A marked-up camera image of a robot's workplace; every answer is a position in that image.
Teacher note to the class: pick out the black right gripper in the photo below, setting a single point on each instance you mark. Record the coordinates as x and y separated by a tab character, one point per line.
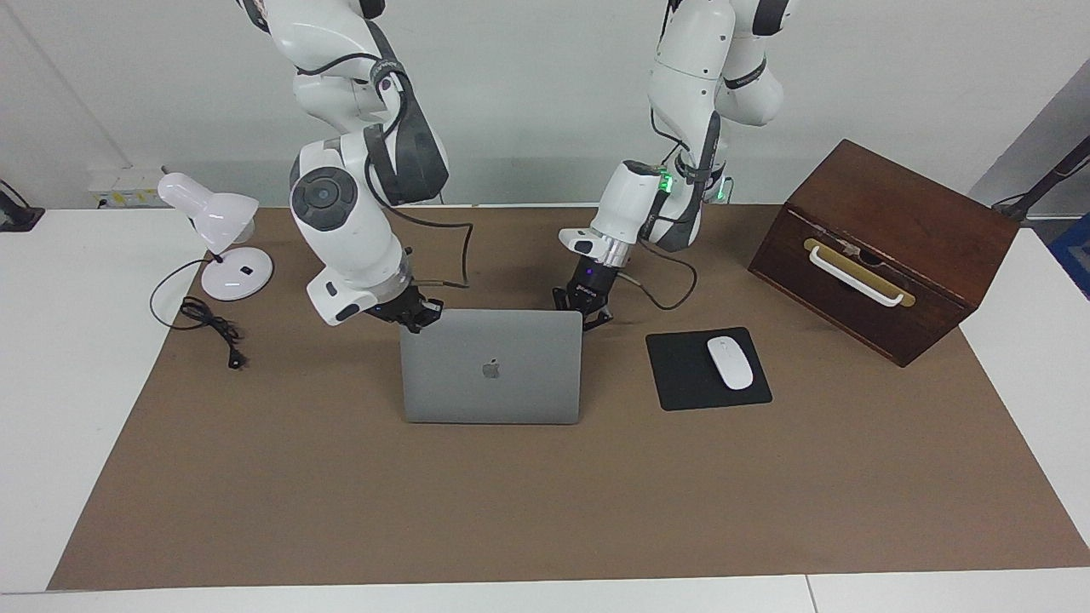
398	305

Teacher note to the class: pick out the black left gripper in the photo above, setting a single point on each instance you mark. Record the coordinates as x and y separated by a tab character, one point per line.
588	281

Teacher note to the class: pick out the grey laptop computer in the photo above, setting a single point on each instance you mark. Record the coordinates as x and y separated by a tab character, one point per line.
443	383

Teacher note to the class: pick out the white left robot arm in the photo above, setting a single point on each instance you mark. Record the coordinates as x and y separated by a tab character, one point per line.
681	85

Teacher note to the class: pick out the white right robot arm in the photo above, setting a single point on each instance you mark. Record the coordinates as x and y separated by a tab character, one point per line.
341	221

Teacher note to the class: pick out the black mouse pad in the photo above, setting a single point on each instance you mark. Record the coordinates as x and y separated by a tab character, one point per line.
681	375

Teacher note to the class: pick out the white computer mouse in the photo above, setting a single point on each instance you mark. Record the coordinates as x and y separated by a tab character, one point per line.
731	363

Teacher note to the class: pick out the brown table mat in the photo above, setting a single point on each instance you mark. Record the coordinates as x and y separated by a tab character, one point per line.
511	511

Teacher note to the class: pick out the white desk lamp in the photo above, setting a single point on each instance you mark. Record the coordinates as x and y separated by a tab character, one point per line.
221	213

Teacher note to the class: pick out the dark wooden box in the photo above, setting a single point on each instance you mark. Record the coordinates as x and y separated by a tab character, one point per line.
920	221

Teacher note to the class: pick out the black device on table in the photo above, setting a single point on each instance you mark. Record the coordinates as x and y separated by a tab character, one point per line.
17	217

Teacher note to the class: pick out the black tripod stand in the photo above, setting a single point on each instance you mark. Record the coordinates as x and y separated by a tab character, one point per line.
1043	187

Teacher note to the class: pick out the blue object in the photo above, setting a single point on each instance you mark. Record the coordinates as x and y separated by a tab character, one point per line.
1075	255

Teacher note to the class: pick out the white wall power strip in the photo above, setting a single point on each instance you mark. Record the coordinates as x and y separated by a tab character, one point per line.
128	197

